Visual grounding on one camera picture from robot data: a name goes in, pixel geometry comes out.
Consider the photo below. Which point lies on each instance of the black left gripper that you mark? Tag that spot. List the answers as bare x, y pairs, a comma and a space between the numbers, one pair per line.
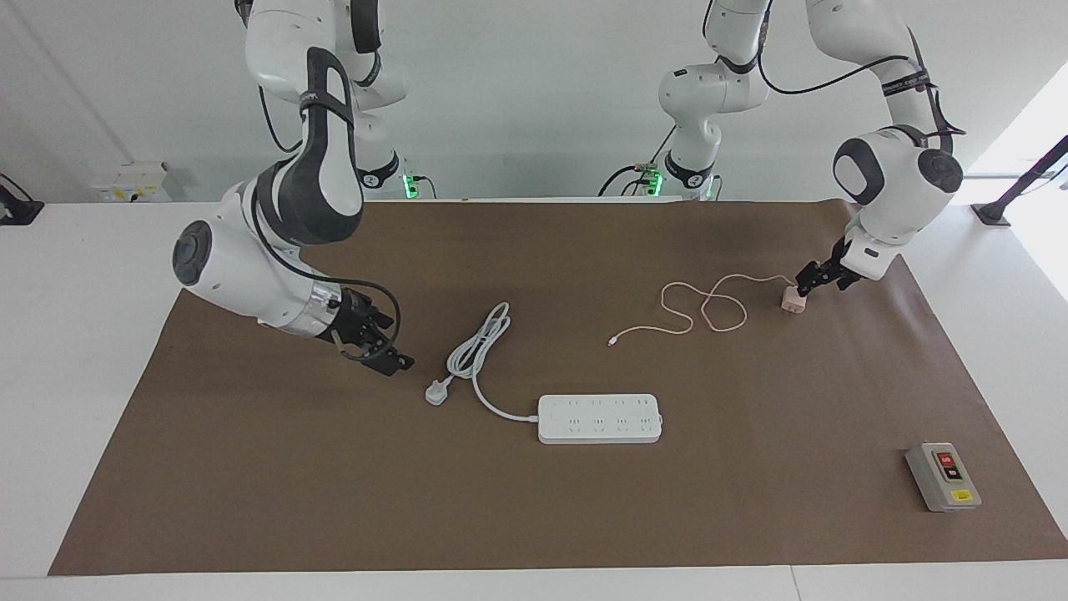
837, 269

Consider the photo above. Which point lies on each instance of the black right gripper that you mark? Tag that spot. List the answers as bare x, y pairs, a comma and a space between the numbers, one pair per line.
357, 321

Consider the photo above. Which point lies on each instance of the pink charger plug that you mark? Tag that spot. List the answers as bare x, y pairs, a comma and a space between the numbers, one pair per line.
791, 302

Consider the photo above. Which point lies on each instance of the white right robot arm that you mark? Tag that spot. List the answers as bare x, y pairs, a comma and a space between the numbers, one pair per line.
242, 267

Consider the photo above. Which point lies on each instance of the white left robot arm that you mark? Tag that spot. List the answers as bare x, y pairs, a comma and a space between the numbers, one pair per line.
901, 167

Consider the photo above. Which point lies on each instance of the brown paper table mat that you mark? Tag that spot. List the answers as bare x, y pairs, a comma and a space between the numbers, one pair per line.
334, 501

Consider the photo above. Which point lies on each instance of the black slanted stand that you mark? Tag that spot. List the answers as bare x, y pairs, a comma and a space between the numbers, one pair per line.
993, 213

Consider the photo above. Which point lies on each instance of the grey push-button switch box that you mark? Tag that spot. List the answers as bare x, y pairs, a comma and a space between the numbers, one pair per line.
939, 488

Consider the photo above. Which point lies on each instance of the white wall outlet box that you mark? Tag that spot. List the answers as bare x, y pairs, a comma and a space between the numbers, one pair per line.
125, 179

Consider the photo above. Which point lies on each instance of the black table clamp mount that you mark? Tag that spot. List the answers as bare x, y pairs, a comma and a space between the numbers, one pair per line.
21, 213

